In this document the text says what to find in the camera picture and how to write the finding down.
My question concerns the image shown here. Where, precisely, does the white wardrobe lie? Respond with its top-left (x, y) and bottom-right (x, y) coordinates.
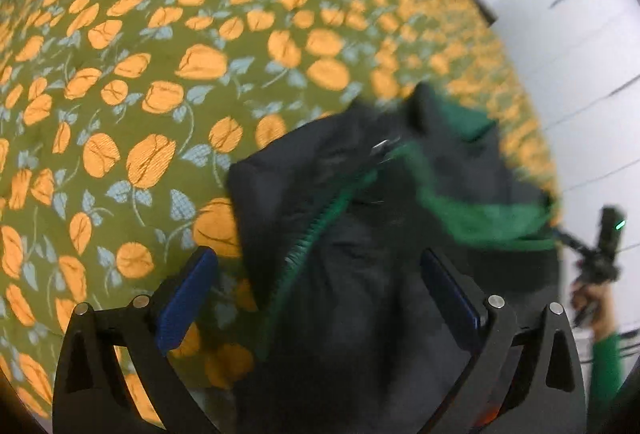
top-left (455, 0), bottom-right (640, 340)

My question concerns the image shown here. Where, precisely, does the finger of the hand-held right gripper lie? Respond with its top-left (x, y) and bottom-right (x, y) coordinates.
top-left (550, 221), bottom-right (598, 265)

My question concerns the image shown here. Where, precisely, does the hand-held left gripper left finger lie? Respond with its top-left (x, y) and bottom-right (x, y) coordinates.
top-left (52, 246), bottom-right (219, 434)

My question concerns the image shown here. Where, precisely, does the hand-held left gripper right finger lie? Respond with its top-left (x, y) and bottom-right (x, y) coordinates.
top-left (417, 248), bottom-right (587, 434)

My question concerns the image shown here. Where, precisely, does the person's right hand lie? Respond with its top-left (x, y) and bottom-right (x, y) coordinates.
top-left (570, 281), bottom-right (618, 342)

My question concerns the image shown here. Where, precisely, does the green quilt with orange flowers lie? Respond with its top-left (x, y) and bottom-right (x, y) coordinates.
top-left (0, 0), bottom-right (561, 420)

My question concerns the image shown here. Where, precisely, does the black puffer jacket green lining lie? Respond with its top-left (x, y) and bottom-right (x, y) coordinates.
top-left (225, 81), bottom-right (563, 434)

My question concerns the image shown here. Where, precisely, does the person's right forearm green sleeve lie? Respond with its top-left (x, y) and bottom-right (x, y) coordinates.
top-left (591, 331), bottom-right (633, 434)

